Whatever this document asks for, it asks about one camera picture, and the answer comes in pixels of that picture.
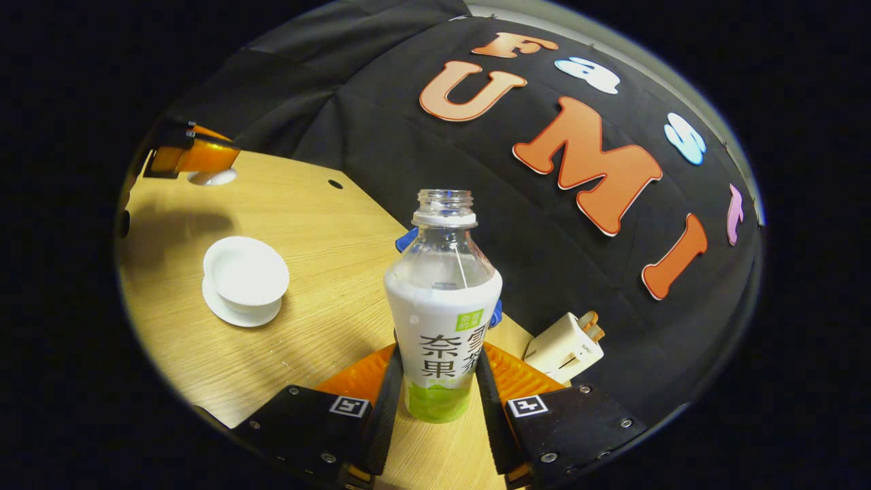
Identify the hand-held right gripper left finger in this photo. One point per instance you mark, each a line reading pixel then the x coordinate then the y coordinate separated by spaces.
pixel 389 401

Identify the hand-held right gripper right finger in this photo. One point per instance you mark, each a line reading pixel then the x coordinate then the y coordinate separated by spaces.
pixel 491 408

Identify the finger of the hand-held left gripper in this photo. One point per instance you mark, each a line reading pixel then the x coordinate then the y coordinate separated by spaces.
pixel 178 134
pixel 197 158

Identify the clear water bottle green label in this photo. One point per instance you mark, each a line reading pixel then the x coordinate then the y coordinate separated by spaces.
pixel 442 320

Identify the white teacup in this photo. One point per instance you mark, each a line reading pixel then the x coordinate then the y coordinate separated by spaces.
pixel 245 272

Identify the cream toaster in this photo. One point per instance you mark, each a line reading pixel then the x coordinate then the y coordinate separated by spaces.
pixel 561 350

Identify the brown toast slice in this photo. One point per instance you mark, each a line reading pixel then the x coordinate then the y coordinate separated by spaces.
pixel 589 318
pixel 597 332

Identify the white saucer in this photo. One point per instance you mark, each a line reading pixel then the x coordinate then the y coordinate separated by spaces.
pixel 231 316

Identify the blue towel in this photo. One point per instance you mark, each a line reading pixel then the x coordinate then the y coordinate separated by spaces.
pixel 407 239

